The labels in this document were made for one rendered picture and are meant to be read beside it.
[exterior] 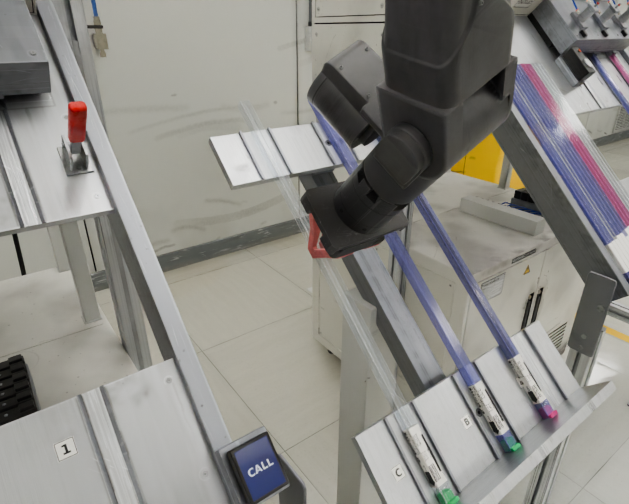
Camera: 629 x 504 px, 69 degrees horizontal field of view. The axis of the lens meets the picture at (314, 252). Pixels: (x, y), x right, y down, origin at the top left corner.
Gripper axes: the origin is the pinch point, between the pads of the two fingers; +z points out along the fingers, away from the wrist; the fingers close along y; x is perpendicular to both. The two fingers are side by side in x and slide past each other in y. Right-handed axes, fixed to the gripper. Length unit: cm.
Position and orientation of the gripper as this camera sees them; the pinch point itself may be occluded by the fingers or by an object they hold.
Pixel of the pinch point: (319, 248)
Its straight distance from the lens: 52.4
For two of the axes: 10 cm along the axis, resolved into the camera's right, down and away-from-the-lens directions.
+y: -7.9, 2.6, -5.5
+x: 4.4, 8.7, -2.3
